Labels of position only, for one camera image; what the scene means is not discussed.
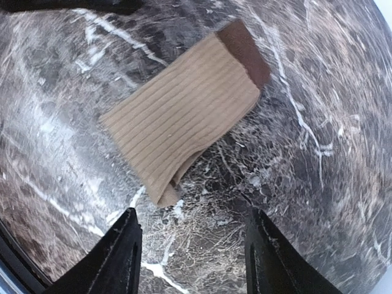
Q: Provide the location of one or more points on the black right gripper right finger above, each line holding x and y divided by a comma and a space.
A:
273, 265

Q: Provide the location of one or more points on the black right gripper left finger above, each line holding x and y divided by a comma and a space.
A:
112, 266

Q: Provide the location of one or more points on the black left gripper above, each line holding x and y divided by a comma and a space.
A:
122, 7

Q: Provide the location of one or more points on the tan brown sock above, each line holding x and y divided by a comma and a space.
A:
164, 126

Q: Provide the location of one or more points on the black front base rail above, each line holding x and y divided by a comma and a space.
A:
19, 274

